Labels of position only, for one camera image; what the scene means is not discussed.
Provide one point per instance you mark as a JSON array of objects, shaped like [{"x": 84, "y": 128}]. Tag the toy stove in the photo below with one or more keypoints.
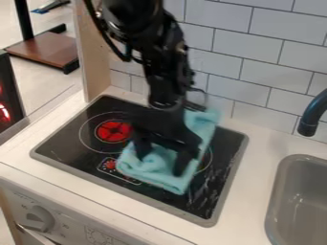
[{"x": 127, "y": 150}]

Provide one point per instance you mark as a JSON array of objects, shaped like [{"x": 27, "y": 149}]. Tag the light blue cloth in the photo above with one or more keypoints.
[{"x": 166, "y": 166}]

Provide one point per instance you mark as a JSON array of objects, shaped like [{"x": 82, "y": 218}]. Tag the tap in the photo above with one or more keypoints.
[{"x": 311, "y": 116}]

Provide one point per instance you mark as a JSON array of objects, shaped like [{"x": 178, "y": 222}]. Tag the brown wooden desk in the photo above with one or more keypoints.
[{"x": 47, "y": 49}]

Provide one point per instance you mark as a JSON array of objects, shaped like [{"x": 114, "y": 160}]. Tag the toy sink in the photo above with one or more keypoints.
[{"x": 298, "y": 204}]

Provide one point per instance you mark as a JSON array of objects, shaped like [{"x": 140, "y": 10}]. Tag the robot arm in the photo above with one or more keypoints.
[{"x": 144, "y": 38}]

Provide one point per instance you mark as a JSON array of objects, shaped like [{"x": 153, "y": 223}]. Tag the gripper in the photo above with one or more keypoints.
[{"x": 164, "y": 122}]

